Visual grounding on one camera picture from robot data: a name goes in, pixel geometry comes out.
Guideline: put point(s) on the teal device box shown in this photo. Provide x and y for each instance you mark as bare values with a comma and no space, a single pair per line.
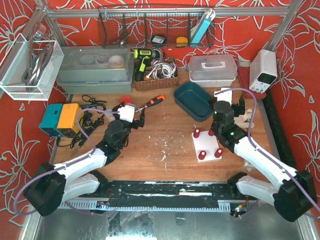
50,120

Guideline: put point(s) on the red cube adapter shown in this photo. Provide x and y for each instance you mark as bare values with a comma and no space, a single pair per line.
126,100

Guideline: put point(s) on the yellow soldering station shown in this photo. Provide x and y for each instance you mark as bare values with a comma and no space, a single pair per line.
67,123

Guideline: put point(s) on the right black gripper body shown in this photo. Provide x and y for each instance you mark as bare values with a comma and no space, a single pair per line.
240,108

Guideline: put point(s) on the white plastic lidded box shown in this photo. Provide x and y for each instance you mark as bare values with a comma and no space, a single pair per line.
212,71

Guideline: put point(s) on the soldering iron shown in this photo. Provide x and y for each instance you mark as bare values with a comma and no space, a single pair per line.
77,148

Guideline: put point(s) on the beige work glove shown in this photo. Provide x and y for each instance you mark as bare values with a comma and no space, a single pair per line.
243,121

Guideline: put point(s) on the brown wicker basket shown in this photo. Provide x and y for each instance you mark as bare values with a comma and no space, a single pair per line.
159,76

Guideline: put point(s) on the large red spring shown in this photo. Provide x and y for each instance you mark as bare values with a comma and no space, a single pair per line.
211,132

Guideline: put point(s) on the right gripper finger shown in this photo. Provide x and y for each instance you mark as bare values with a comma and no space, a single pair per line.
239,108
212,101

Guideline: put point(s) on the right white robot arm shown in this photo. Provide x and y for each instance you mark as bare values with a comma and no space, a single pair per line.
291,192

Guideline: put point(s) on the teal plastic tray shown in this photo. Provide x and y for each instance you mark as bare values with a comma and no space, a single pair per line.
194,100

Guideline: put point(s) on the yellow tape measure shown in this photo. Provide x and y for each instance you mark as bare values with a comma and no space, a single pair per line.
181,42

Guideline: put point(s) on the grey plastic storage box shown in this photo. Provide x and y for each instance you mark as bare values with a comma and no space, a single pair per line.
96,70

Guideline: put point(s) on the white peg board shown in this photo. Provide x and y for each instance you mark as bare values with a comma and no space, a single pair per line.
206,143

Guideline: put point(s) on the blue white case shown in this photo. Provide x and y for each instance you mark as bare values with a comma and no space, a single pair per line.
199,30

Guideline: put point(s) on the orange black screwdriver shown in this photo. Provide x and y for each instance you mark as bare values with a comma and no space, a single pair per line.
153,102

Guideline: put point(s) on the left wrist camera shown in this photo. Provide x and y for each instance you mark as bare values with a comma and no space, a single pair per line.
127,112

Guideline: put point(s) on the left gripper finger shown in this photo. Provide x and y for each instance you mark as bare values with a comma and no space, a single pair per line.
141,122
116,108

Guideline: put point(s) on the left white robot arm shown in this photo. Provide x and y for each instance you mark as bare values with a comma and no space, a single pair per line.
53,185

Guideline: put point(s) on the black wire basket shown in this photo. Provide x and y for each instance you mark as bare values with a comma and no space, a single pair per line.
136,32

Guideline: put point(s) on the white power supply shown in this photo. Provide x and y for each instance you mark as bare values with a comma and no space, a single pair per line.
263,71

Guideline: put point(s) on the clear acrylic box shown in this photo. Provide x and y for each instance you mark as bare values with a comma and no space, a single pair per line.
31,73

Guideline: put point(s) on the small clear screw box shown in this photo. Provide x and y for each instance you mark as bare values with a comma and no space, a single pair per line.
109,116

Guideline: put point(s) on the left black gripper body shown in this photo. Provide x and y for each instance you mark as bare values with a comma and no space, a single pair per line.
138,122

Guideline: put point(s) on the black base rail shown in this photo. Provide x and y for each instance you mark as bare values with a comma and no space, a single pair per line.
167,194

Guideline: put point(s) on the green black drill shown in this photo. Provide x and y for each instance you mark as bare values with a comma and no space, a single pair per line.
144,57

